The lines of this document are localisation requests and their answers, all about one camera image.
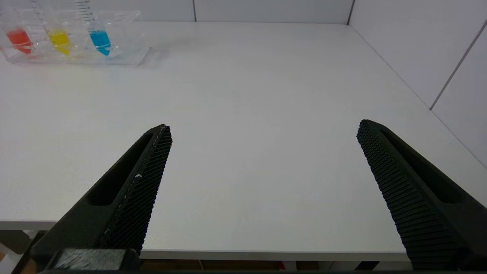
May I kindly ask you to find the test tube with red pigment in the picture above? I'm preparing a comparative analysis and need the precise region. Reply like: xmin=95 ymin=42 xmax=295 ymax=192
xmin=0 ymin=8 xmax=34 ymax=55

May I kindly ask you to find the test tube with blue pigment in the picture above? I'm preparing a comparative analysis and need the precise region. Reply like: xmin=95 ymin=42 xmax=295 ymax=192
xmin=75 ymin=0 xmax=113 ymax=57

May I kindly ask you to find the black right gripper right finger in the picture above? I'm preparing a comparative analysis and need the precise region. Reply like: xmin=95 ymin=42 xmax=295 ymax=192
xmin=356 ymin=119 xmax=487 ymax=271

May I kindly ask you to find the test tube with yellow pigment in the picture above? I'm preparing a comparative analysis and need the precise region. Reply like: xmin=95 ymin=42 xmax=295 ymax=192
xmin=29 ymin=0 xmax=73 ymax=56

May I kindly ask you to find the clear acrylic test tube rack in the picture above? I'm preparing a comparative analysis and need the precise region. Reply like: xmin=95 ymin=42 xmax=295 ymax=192
xmin=0 ymin=10 xmax=151 ymax=65

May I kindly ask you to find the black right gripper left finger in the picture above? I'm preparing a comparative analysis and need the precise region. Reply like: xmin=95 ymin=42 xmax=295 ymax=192
xmin=30 ymin=124 xmax=173 ymax=268

